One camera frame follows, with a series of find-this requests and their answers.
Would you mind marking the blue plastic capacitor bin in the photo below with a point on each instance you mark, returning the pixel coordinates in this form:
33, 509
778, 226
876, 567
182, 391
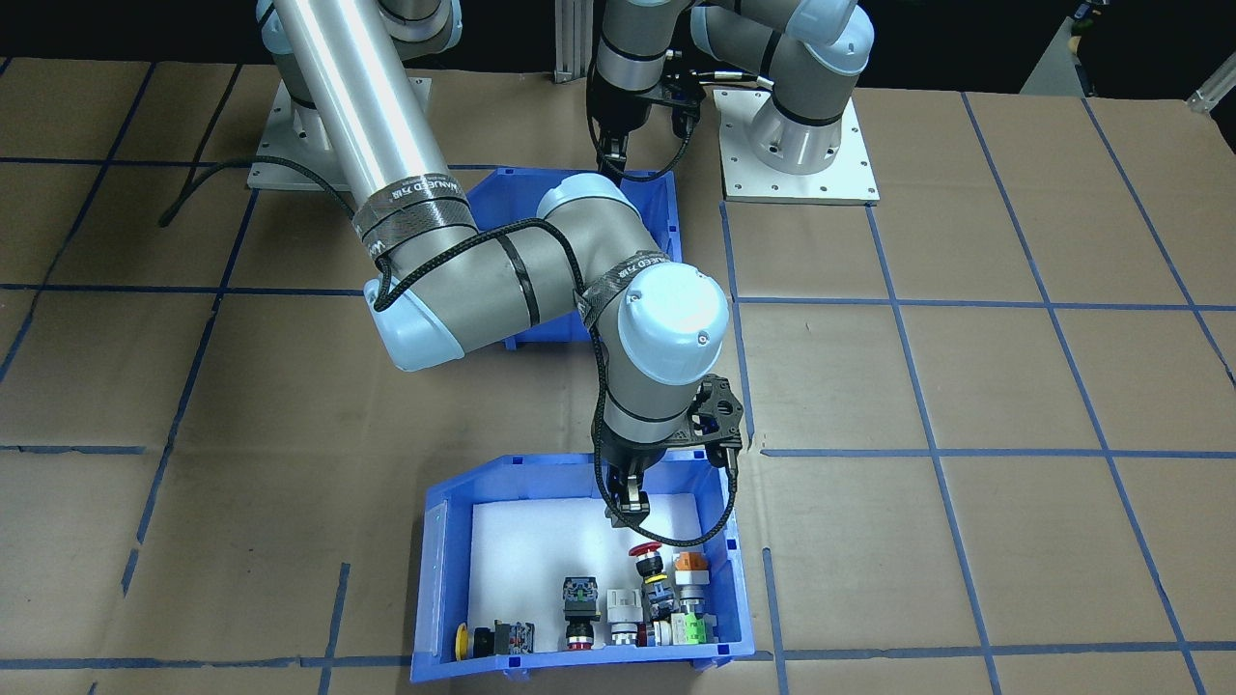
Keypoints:
666, 212

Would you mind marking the blue plastic switch bin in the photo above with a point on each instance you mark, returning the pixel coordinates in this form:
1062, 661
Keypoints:
579, 668

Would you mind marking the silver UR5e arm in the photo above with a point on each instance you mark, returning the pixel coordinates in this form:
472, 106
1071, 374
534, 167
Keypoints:
801, 58
338, 97

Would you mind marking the red mushroom push button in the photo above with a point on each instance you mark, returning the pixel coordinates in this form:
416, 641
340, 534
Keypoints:
649, 569

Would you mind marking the white foam liner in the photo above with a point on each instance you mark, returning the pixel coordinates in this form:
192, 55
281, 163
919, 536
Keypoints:
521, 560

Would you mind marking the grey metal panel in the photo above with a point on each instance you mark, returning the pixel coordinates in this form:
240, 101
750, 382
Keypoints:
1053, 58

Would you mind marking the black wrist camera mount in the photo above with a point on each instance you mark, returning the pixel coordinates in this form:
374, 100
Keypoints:
681, 97
719, 415

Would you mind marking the aluminium profile post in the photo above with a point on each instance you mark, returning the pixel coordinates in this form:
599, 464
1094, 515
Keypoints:
570, 39

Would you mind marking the orange push button switch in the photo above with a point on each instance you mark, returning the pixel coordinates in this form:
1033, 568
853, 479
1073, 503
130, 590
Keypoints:
691, 565

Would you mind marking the white push button switch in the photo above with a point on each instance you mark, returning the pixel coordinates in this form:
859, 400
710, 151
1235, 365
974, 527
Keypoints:
625, 608

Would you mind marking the black switch with red button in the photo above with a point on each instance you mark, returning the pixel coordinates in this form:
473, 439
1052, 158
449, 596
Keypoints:
581, 598

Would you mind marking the green white switch block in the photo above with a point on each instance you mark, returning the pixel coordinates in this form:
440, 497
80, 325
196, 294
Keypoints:
690, 630

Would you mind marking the yellow push button switch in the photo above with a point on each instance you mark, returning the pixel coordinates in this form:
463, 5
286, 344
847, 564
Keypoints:
507, 639

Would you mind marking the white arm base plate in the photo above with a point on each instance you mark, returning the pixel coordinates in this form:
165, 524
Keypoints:
270, 154
850, 183

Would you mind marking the aluminium frame bar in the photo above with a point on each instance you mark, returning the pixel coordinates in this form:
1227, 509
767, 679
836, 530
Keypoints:
1215, 97

